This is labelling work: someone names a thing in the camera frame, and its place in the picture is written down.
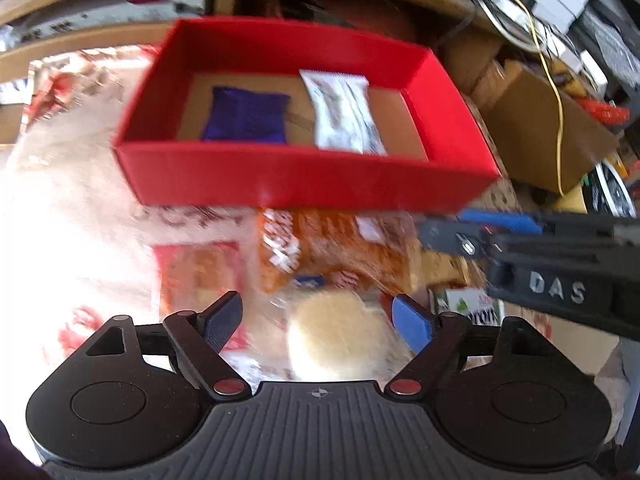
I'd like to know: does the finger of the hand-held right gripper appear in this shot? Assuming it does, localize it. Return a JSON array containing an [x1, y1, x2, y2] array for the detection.
[[457, 209, 547, 236], [419, 219, 501, 259]]

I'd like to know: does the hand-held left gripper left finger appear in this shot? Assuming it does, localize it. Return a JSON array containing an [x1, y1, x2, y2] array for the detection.
[[87, 290, 251, 401]]

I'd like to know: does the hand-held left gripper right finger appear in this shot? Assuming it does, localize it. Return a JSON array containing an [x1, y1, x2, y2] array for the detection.
[[384, 294, 549, 401]]

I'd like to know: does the pink cake packet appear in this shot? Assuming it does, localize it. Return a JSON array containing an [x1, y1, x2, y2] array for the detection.
[[152, 241, 249, 353]]

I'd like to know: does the round cake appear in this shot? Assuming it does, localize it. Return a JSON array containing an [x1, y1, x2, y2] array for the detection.
[[272, 287, 417, 382]]

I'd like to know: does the red orange snack packet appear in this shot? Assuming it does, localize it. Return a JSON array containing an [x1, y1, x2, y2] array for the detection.
[[256, 209, 417, 295]]

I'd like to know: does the red cardboard box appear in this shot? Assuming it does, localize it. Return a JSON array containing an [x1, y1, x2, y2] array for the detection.
[[112, 16, 503, 213]]

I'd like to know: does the green white snack packet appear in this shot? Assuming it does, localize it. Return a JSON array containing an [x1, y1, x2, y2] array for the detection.
[[431, 286, 502, 330]]

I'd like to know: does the yellow round bucket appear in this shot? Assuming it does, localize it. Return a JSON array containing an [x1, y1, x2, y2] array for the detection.
[[552, 150, 640, 221]]

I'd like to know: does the brown cardboard box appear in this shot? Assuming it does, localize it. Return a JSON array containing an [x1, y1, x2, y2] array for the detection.
[[471, 59, 622, 197]]

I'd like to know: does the orange mesh bag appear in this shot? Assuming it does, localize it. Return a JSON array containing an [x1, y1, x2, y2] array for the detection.
[[574, 96, 632, 127]]

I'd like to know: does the dark blue snack packet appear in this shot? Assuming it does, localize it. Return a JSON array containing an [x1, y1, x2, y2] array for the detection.
[[200, 85, 291, 146]]

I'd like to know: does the black mesh chair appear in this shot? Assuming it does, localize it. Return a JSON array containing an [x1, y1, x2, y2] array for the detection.
[[567, 0, 640, 108]]

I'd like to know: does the wooden tv stand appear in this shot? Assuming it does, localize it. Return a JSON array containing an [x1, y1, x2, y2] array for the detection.
[[0, 0, 503, 148]]

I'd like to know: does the white printed box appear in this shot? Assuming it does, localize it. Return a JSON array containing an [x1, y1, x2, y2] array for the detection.
[[15, 0, 213, 48]]

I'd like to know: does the yellow cable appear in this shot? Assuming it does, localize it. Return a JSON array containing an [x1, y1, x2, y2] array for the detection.
[[462, 0, 567, 197]]

